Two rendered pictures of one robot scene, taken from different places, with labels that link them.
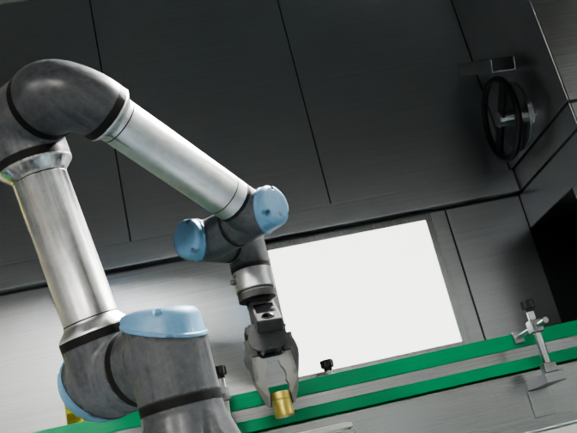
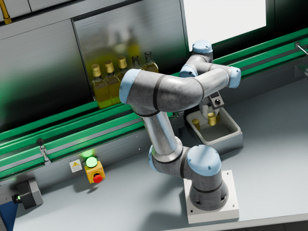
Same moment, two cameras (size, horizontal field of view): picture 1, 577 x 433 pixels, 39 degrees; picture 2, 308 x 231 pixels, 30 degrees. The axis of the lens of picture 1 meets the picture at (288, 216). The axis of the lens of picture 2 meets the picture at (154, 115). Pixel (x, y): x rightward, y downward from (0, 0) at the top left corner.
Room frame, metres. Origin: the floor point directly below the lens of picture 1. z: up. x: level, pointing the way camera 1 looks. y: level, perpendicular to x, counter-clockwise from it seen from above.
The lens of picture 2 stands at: (-0.35, 0.51, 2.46)
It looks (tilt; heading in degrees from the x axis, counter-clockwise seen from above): 39 degrees down; 354
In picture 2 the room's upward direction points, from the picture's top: 10 degrees counter-clockwise
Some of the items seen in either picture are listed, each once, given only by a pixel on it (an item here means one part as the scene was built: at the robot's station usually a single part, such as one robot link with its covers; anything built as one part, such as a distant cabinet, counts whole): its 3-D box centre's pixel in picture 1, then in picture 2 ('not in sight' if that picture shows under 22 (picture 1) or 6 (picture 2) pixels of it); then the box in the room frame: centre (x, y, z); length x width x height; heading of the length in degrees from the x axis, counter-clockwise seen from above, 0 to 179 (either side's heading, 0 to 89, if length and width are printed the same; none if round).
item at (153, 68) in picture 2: not in sight; (153, 82); (1.70, 0.28, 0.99); 0.06 x 0.06 x 0.21; 8
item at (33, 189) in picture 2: not in sight; (30, 194); (1.41, 0.90, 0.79); 0.08 x 0.08 x 0.08; 9
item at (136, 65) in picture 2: not in sight; (135, 62); (1.69, 0.34, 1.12); 0.03 x 0.03 x 0.05
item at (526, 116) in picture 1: (507, 118); not in sight; (1.85, -0.58, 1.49); 0.21 x 0.05 x 0.21; 9
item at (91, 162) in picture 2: not in sight; (91, 162); (1.46, 0.62, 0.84); 0.04 x 0.04 x 0.03
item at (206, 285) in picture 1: (266, 316); (177, 23); (1.86, 0.10, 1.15); 0.90 x 0.03 x 0.34; 99
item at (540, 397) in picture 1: (539, 356); (306, 63); (1.68, -0.43, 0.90); 0.17 x 0.05 x 0.23; 9
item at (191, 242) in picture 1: (212, 238); (196, 71); (1.39, 0.14, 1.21); 0.11 x 0.11 x 0.08; 51
